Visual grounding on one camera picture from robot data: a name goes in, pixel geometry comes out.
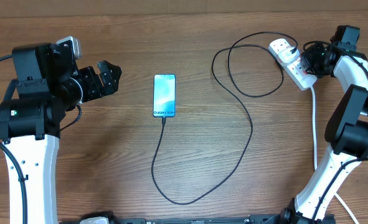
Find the white power strip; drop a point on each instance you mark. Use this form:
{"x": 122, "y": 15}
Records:
{"x": 296, "y": 70}

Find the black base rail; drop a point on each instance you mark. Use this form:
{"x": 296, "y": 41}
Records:
{"x": 109, "y": 217}

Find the Samsung Galaxy smartphone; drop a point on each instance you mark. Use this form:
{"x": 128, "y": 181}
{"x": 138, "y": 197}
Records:
{"x": 164, "y": 95}

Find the white charger plug adapter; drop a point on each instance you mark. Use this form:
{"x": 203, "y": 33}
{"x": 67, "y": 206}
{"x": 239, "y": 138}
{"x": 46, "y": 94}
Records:
{"x": 287, "y": 56}

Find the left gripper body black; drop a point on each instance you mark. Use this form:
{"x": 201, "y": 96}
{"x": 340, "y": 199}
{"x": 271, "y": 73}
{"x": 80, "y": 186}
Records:
{"x": 91, "y": 88}

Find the cardboard wall panel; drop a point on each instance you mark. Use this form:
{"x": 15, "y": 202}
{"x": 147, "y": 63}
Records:
{"x": 62, "y": 8}

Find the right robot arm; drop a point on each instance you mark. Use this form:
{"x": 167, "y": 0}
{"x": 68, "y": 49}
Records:
{"x": 347, "y": 130}

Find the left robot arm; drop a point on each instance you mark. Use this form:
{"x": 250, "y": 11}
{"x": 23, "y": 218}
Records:
{"x": 48, "y": 84}

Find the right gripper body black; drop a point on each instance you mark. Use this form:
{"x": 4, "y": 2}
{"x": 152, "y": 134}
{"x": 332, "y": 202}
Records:
{"x": 313, "y": 61}

